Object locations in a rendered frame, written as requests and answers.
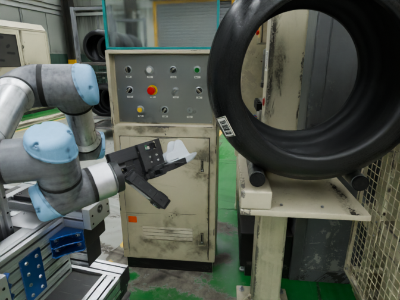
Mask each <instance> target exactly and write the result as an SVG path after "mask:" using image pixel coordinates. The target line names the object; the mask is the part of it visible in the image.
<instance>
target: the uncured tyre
mask: <svg viewBox="0 0 400 300"><path fill-rule="evenodd" d="M293 10H314V11H318V12H321V13H324V14H327V15H329V16H331V17H332V18H334V19H335V20H337V21H338V22H339V23H340V24H341V25H343V27H344V28H345V29H346V30H347V32H348V33H349V35H350V36H351V38H352V40H353V42H354V45H355V49H356V51H357V58H358V71H357V78H356V81H355V84H354V87H353V90H352V92H351V94H350V96H349V97H348V99H347V100H346V102H345V103H344V104H343V106H342V107H341V108H340V109H339V110H338V111H337V112H336V113H335V114H334V115H333V116H331V117H330V118H329V119H327V120H326V121H324V122H322V123H320V124H318V125H316V126H314V127H310V128H307V129H302V130H282V129H277V128H274V127H271V126H269V125H267V124H265V123H263V122H262V121H260V120H259V119H257V118H256V117H255V116H254V115H253V114H252V113H251V112H250V110H248V108H247V107H246V105H245V103H244V101H243V99H242V94H241V86H240V79H241V72H242V65H243V61H244V57H245V54H246V51H247V49H248V46H249V44H250V43H251V40H252V38H253V37H254V35H255V34H256V32H257V30H258V29H259V28H260V26H261V25H262V24H264V23H265V22H266V21H268V20H269V19H271V18H273V17H275V16H277V15H279V14H281V13H285V12H288V11H293ZM207 90H208V97H209V101H210V106H211V110H212V113H213V115H214V118H215V120H216V122H217V124H218V126H219V128H220V130H221V132H222V134H223V135H224V137H225V138H226V139H227V140H228V142H229V143H230V144H231V146H232V147H234V148H235V150H237V151H238V153H240V154H241V155H242V156H243V157H245V158H246V159H247V160H248V161H250V162H251V163H253V164H255V165H257V166H259V167H260V168H262V169H264V170H266V171H269V172H271V173H273V174H276V175H279V176H283V177H288V178H291V179H299V180H323V179H331V178H335V177H340V176H344V175H346V174H350V173H353V172H355V171H358V170H360V169H362V168H364V167H366V166H368V165H370V164H372V163H374V162H376V161H377V160H379V159H381V158H382V157H383V156H385V155H386V154H387V153H389V152H390V151H391V150H393V148H394V147H396V146H397V145H398V144H399V143H400V0H235V1H234V3H232V5H231V7H230V8H229V9H228V11H227V12H226V14H225V16H224V17H223V19H222V21H221V23H220V25H219V27H218V29H217V31H216V34H215V36H214V39H213V42H212V45H211V49H210V54H209V58H208V66H207ZM223 116H226V118H227V120H228V122H229V124H230V126H231V128H232V130H233V131H234V133H235V136H231V137H226V136H225V134H224V132H223V131H222V129H221V127H220V125H219V123H218V121H217V119H216V118H219V117H223Z"/></svg>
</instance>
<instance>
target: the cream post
mask: <svg viewBox="0 0 400 300"><path fill-rule="evenodd" d="M308 17H309V10H293V11H288V12H284V13H281V14H279V15H277V16H275V17H273V18H271V19H270V20H269V21H268V23H267V41H266V51H268V63H267V71H264V87H263V97H262V98H265V104H264V106H263V105H262V115H261V121H262V122H263V123H265V124H267V125H269V126H271V127H274V128H277V129H282V130H297V125H298V114H299V103H300V97H301V85H302V74H303V67H304V56H305V45H306V39H307V28H308ZM266 51H265V55H266ZM287 223H288V218H287V217H271V216H258V215H255V225H254V243H253V253H252V271H251V284H250V285H251V289H250V294H251V300H279V298H280V287H281V280H282V269H283V258H284V251H285V240H286V229H287Z"/></svg>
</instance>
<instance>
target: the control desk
mask: <svg viewBox="0 0 400 300"><path fill-rule="evenodd" d="M209 54H210V49H142V50H106V51H105V59H106V66H107V79H108V91H109V98H110V110H111V123H112V124H113V126H112V133H113V140H114V152H115V151H119V150H122V149H125V148H128V147H131V146H135V145H138V144H140V143H144V142H147V141H150V140H154V139H157V138H159V140H160V144H161V147H162V152H163V153H166V152H167V145H168V143H169V142H171V141H173V142H174V141H175V140H181V141H182V142H183V144H184V146H185V147H186V149H187V151H188V153H193V152H196V153H197V155H196V156H195V158H194V159H193V160H192V161H190V162H188V163H187V164H185V165H183V166H181V167H179V168H176V169H174V170H171V171H168V172H167V173H166V174H164V175H162V176H159V177H156V178H154V179H148V181H147V182H148V183H150V184H151V185H153V187H154V188H156V189H157V190H158V191H161V192H162V193H164V194H165V195H167V196H168V199H169V200H170V201H171V202H170V203H169V205H168V206H167V208H166V209H161V208H160V209H158V208H156V207H154V206H153V205H152V204H151V203H150V201H149V200H148V199H146V198H145V197H144V196H143V195H141V194H140V193H139V192H138V191H136V190H135V189H134V188H132V187H131V186H130V185H129V184H127V183H126V182H125V185H126V189H125V190H124V191H122V192H120V193H118V197H119V203H120V216H121V228H122V235H123V248H124V256H125V257H127V263H128V266H129V267H137V268H154V269H163V270H180V271H197V272H206V273H212V272H213V263H214V262H215V248H216V239H217V219H218V162H219V132H220V128H219V126H218V124H217V122H216V120H215V118H214V115H213V112H212V110H211V106H210V101H209V97H208V90H207V66H208V58H209ZM128 216H135V217H137V223H134V222H129V217H128Z"/></svg>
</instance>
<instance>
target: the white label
mask: <svg viewBox="0 0 400 300"><path fill-rule="evenodd" d="M216 119H217V121H218V123H219V125H220V127H221V129H222V131H223V132H224V134H225V136H226V137H231V136H235V133H234V131H233V130H232V128H231V126H230V124H229V122H228V120H227V118H226V116H223V117H219V118H216Z"/></svg>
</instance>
